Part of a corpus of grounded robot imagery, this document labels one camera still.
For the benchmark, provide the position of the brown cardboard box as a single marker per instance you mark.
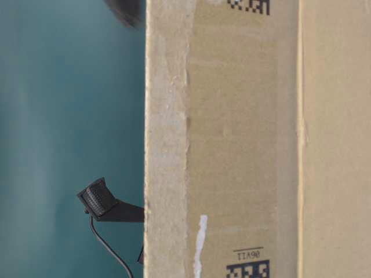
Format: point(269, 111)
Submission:
point(257, 139)

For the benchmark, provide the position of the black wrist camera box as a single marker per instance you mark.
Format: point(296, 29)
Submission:
point(101, 204)

